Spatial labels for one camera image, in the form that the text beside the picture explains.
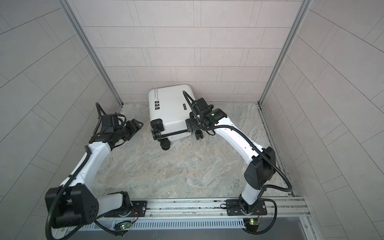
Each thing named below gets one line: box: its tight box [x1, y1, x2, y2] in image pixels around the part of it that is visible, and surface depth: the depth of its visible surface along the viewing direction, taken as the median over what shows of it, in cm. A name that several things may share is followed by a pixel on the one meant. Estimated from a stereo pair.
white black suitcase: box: [148, 84, 204, 151], surface depth 88 cm
